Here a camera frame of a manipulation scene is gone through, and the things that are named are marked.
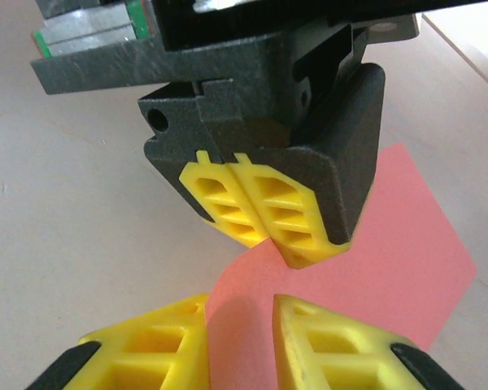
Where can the pink square paper sheet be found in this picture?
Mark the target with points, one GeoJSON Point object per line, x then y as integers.
{"type": "Point", "coordinates": [370, 276]}

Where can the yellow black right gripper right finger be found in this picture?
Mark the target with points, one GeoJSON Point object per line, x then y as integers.
{"type": "Point", "coordinates": [341, 357]}

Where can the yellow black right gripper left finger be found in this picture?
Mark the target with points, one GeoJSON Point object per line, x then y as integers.
{"type": "Point", "coordinates": [146, 353]}

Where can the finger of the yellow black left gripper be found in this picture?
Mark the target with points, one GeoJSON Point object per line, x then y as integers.
{"type": "Point", "coordinates": [187, 162]}
{"type": "Point", "coordinates": [329, 183]}

